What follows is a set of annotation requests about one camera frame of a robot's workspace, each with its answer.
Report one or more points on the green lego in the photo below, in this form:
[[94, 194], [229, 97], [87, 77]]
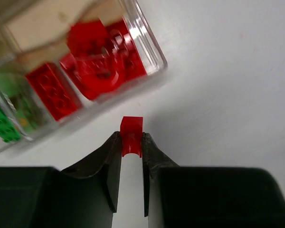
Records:
[[27, 112]]

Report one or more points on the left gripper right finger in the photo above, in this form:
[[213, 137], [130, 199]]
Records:
[[207, 197]]

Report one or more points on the small red sloped lego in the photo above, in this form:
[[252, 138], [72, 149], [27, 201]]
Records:
[[131, 132]]

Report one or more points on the amber tinted container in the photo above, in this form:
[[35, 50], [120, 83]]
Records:
[[37, 29]]

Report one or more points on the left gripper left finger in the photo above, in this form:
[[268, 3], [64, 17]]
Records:
[[83, 195]]

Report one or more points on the red 2x2 lego brick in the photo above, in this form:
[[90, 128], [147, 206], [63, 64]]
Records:
[[86, 38]]

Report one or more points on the tall clear narrow container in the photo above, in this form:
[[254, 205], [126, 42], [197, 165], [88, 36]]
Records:
[[12, 83]]

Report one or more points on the green 2x4 lego brick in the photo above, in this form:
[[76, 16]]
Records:
[[8, 132]]

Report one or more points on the red rounded lego brick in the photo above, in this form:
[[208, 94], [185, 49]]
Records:
[[95, 86]]

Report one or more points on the red 2x4 lego brick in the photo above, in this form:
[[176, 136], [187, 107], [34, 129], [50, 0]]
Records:
[[54, 90]]

